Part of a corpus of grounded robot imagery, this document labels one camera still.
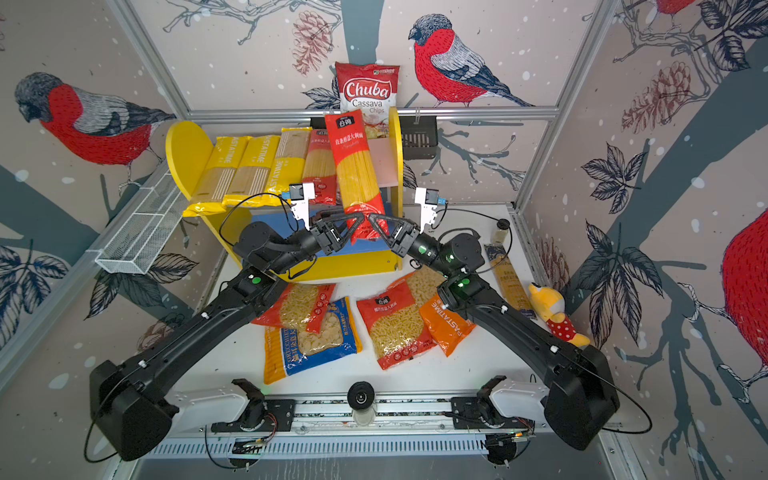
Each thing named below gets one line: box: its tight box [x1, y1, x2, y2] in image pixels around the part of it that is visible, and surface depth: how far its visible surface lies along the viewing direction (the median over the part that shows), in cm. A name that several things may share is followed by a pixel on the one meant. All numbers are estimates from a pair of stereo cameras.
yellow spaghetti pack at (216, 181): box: [182, 136, 249, 217], surface depth 71 cm
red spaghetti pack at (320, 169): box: [303, 129, 337, 206], surface depth 73 cm
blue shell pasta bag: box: [264, 296, 363, 385], surface depth 84 cm
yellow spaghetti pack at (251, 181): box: [223, 136, 283, 207], surface depth 73 cm
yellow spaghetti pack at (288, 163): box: [265, 127, 312, 197], surface depth 74 cm
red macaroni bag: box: [356, 268, 446, 370], surface depth 87 cm
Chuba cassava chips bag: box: [335, 62, 400, 139], surface depth 84 cm
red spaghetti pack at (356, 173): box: [325, 109, 388, 244], surface depth 61 cm
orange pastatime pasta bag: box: [420, 294, 476, 357], surface depth 87 cm
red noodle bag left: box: [252, 283, 336, 334], surface depth 87 cm
